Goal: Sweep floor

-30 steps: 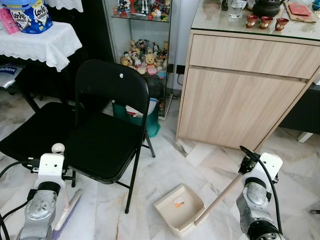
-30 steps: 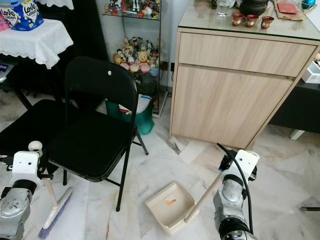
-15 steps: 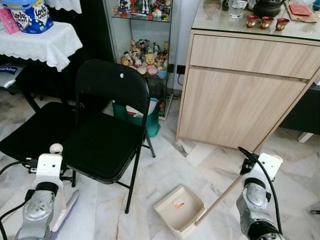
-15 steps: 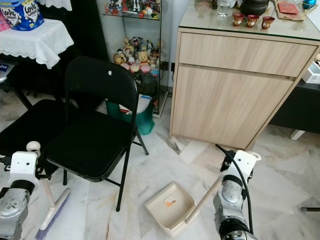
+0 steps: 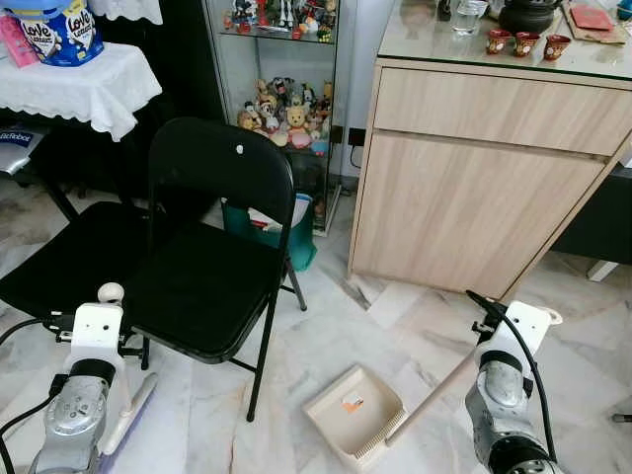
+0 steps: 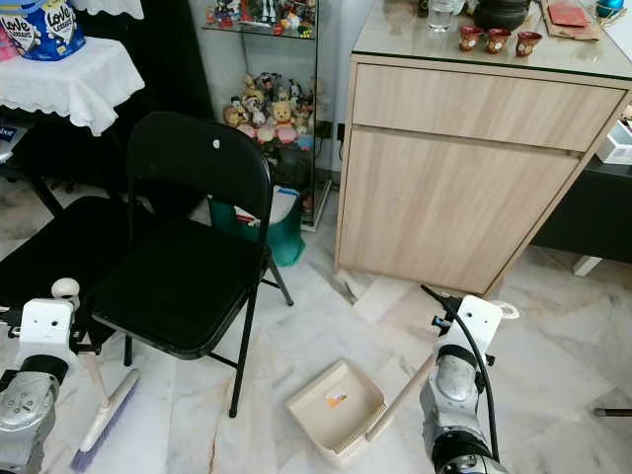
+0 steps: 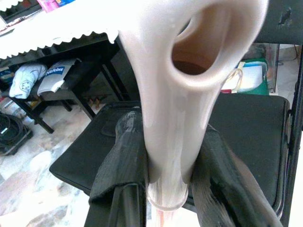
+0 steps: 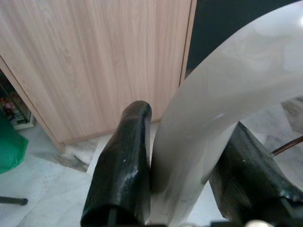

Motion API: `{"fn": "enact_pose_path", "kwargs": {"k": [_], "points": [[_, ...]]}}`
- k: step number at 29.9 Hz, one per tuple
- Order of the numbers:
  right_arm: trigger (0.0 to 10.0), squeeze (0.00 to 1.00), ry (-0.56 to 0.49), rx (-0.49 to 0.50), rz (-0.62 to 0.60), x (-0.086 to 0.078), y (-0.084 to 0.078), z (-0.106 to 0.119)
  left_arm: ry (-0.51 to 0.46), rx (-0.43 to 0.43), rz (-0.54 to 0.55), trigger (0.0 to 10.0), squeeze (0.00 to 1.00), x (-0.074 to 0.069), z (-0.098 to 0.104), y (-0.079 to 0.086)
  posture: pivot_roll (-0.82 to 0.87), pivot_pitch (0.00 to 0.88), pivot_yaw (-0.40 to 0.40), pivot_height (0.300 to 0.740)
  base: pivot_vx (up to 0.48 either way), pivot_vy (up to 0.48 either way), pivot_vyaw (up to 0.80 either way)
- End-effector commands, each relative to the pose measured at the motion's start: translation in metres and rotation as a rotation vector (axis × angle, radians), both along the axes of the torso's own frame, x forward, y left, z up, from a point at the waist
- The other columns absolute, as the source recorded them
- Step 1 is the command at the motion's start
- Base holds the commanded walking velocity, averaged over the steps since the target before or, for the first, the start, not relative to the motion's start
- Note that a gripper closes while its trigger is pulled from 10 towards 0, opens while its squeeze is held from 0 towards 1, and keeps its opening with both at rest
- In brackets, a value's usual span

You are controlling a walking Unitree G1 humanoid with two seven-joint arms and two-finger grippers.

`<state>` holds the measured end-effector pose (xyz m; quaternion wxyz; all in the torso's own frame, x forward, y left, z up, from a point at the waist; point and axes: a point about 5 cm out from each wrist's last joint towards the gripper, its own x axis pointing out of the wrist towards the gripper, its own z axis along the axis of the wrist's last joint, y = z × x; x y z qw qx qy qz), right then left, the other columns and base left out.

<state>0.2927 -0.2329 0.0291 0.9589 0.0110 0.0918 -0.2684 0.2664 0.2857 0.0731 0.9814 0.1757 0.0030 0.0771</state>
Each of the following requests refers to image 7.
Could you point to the black wooden table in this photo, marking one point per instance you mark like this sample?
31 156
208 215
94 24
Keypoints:
71 47

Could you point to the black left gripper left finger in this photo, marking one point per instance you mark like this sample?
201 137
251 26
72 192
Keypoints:
123 170

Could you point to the white lace tablecloth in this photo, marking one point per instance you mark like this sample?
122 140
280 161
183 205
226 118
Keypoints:
59 26

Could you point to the grey bag with blue print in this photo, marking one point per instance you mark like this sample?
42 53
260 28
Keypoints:
54 80

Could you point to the beige broom with purple bristles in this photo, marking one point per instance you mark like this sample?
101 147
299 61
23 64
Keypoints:
170 118

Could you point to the teal shopping bag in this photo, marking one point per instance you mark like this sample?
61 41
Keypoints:
262 87

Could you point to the pink box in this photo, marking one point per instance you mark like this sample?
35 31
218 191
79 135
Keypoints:
48 4

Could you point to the black folding chair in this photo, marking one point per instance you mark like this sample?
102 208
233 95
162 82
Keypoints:
248 132

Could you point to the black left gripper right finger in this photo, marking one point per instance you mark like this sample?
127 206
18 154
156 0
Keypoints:
213 179

